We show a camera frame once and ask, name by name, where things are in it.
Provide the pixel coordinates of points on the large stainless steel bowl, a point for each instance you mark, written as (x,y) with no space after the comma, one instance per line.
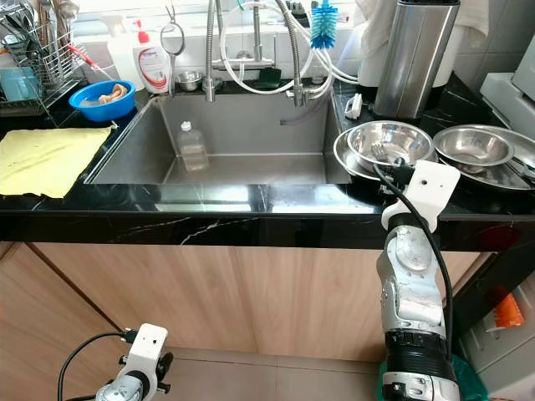
(472,146)
(405,140)

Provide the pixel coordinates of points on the stainless steel plate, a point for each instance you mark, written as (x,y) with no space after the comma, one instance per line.
(343,154)
(520,171)

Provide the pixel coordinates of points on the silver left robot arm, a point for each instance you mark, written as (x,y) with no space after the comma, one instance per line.
(125,391)

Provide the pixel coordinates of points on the metal fork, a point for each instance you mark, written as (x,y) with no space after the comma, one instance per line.
(380,152)

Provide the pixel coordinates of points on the wooden cabinet door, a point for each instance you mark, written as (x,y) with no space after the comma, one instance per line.
(175,292)
(33,334)
(318,301)

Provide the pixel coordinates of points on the small white gadget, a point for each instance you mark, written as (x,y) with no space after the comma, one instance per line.
(354,105)

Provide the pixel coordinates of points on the tall steel container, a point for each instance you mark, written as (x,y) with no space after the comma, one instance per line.
(414,54)

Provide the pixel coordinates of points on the stainless steel sink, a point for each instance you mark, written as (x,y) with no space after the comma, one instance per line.
(267,154)

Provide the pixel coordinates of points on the white countertop appliance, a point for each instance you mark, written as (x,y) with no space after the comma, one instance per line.
(510,92)

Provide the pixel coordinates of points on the yellow cloth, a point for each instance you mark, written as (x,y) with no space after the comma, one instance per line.
(50,159)

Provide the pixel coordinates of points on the green sponge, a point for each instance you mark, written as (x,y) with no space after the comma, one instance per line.
(269,79)

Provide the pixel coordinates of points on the blue bottle brush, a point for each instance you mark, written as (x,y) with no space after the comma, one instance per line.
(323,27)

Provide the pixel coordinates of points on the orange object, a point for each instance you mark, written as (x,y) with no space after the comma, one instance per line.
(508,311)

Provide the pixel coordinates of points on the blue plastic bowl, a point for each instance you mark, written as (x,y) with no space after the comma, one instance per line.
(100,110)

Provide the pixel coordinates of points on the clear plastic bottle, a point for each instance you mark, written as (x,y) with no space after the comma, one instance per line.
(193,150)

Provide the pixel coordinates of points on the white floor appliance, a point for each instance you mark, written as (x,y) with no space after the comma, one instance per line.
(506,359)

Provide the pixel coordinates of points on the small stainless steel bowl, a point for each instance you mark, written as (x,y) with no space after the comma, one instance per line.
(190,81)

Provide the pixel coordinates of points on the white spray bottle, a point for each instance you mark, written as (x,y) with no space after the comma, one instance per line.
(121,57)

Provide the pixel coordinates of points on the metal mesh strainer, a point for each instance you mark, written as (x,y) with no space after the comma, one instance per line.
(173,38)

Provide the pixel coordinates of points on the red pump soap bottle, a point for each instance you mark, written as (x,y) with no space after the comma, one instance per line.
(150,68)

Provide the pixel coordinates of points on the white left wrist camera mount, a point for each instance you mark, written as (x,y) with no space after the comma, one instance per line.
(146,347)

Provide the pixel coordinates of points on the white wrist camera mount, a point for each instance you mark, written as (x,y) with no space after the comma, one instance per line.
(146,347)
(435,184)

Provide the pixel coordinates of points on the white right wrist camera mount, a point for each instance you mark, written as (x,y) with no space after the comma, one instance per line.
(435,184)

